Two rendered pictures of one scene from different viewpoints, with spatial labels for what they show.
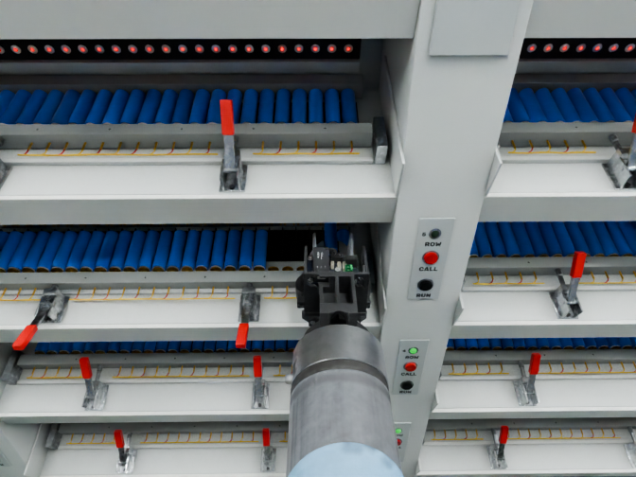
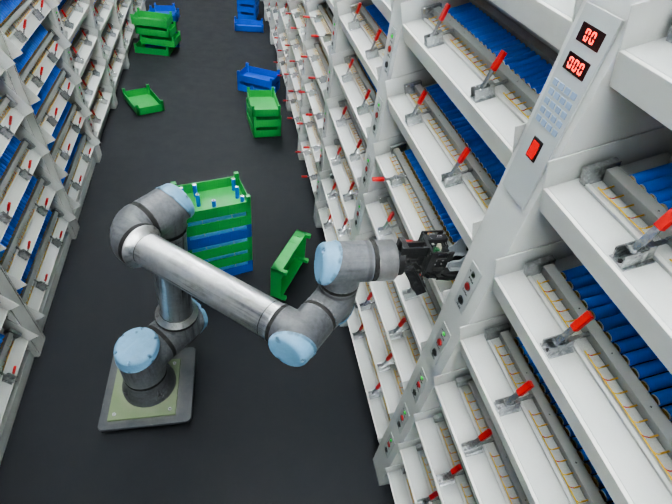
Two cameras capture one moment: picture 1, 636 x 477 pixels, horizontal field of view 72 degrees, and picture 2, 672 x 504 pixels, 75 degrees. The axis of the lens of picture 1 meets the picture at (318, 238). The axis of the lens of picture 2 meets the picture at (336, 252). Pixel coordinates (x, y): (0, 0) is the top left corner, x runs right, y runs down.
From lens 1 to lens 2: 0.71 m
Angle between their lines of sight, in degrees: 55
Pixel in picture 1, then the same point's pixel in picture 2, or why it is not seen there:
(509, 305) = (490, 371)
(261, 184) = (453, 191)
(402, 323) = (448, 312)
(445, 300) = (463, 319)
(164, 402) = not seen: hidden behind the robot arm
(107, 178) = (430, 147)
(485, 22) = (520, 186)
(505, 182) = (512, 285)
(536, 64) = not seen: hidden behind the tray
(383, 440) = (347, 260)
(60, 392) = (382, 219)
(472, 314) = (472, 349)
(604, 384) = not seen: outside the picture
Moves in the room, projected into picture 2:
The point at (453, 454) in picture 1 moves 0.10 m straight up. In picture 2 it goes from (436, 446) to (447, 430)
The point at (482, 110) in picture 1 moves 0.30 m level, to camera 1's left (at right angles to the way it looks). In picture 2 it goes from (508, 229) to (445, 136)
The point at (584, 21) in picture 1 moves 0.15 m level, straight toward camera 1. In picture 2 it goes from (558, 225) to (457, 196)
